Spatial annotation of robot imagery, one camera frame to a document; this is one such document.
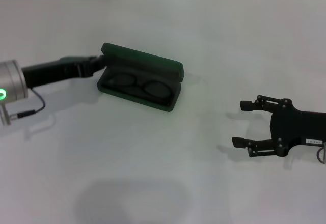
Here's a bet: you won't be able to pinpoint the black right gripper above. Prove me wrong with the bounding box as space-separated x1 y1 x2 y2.
231 95 326 158

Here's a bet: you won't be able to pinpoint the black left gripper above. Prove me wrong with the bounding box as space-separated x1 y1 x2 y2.
21 53 106 90

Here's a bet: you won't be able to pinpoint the green glasses case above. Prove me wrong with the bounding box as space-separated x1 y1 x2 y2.
96 42 184 113

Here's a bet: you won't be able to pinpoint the black glasses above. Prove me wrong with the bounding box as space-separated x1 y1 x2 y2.
108 73 172 107

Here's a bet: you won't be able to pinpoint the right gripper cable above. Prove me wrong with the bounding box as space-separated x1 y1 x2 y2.
316 142 326 163

